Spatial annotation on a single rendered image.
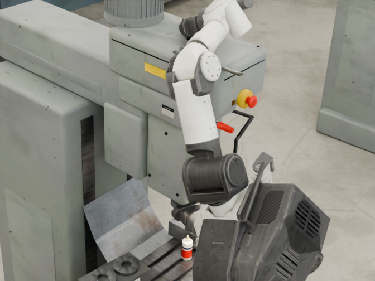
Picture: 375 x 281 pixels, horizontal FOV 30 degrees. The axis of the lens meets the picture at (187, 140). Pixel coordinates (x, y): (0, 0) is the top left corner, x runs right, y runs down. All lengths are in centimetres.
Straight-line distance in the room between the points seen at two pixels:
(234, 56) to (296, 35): 525
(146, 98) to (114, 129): 23
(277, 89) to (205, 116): 442
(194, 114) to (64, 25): 100
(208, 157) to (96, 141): 91
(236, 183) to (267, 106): 412
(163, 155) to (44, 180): 58
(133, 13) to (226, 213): 77
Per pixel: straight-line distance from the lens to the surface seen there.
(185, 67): 183
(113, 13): 232
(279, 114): 581
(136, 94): 233
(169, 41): 222
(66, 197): 269
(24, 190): 291
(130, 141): 244
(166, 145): 234
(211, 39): 189
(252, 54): 217
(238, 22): 202
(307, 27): 762
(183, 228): 279
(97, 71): 245
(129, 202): 290
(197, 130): 180
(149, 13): 231
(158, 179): 244
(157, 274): 269
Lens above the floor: 277
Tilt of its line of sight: 31 degrees down
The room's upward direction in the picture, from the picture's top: 3 degrees clockwise
